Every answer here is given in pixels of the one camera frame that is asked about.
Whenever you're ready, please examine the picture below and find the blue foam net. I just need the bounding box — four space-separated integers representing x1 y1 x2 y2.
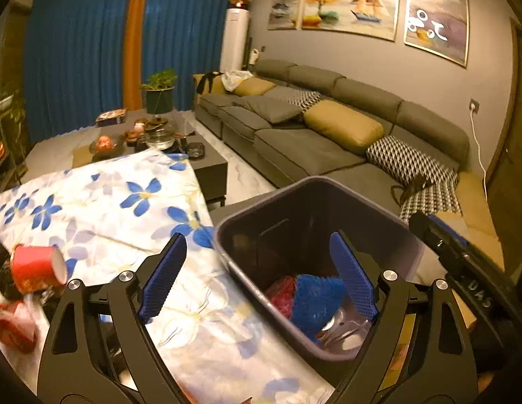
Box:
291 274 346 331

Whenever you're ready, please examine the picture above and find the red paper cup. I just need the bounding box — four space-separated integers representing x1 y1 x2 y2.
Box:
10 244 68 293

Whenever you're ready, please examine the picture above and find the potted plant in dark pot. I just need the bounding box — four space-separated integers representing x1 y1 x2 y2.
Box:
139 69 178 115

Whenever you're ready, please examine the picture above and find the dark coffee table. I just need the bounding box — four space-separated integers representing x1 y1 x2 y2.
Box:
27 109 229 209

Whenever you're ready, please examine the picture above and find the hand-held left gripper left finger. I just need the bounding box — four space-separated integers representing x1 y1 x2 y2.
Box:
37 233 188 404

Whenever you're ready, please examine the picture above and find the red white printed plastic bag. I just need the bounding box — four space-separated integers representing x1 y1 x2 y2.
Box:
0 299 40 352

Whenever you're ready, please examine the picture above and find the small landscape painting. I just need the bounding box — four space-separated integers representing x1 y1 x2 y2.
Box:
267 0 304 31

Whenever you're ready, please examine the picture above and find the black cloth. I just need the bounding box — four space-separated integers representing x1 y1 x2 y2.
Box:
196 71 225 94

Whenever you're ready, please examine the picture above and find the orange curtain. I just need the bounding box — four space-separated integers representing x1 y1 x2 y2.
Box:
122 0 151 112

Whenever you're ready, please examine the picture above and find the wide sailboat painting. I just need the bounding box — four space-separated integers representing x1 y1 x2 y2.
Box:
302 0 400 42

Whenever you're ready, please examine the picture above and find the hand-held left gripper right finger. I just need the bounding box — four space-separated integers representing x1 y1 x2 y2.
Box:
329 231 476 404

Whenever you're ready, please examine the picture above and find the grey plastic bin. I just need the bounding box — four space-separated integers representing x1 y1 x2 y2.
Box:
213 175 426 360

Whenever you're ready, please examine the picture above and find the black plastic bag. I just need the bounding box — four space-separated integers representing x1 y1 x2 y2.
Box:
0 236 18 299

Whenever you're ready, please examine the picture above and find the printed flat box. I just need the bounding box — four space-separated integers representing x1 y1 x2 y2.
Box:
95 109 128 127

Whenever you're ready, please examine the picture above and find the grey sofa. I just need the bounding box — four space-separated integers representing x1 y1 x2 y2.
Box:
194 59 472 224

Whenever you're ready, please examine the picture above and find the white cable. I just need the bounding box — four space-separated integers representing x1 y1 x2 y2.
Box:
471 109 490 187

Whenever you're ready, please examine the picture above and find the black white patterned cushion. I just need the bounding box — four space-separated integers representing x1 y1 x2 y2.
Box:
278 86 323 112
399 179 460 220
366 135 459 186

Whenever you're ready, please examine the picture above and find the white standing air conditioner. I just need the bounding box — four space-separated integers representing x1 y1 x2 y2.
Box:
219 7 250 72

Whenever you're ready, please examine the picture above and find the white cloth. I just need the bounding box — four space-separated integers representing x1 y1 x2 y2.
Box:
222 69 255 92

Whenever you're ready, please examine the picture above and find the blue curtain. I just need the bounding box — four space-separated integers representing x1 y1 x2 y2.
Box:
143 0 253 112
23 0 137 144

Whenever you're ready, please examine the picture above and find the bowl with red fruit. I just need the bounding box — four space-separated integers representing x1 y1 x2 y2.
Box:
89 135 119 155

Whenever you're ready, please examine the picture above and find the glass teapot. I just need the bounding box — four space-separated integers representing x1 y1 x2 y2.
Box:
144 128 177 150

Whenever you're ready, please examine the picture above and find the large mustard cushion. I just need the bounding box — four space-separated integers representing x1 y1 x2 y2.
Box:
303 103 385 149

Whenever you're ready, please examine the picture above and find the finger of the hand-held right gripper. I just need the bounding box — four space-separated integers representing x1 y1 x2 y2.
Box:
408 211 471 270

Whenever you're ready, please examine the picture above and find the blue floral bed sheet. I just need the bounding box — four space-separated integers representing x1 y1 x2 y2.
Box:
0 149 333 404

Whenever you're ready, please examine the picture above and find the small mustard cushion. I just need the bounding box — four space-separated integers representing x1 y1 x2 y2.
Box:
233 78 276 97

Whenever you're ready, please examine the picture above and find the flat grey cushion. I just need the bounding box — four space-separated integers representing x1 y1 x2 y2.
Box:
233 95 304 125

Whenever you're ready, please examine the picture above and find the brown wooden door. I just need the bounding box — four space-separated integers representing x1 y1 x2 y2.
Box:
484 19 522 274

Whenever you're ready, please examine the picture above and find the purple framed painting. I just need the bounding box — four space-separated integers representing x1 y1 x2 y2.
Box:
403 0 470 68

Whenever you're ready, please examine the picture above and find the trailing plant on stand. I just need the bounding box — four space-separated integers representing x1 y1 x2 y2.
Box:
0 88 27 149

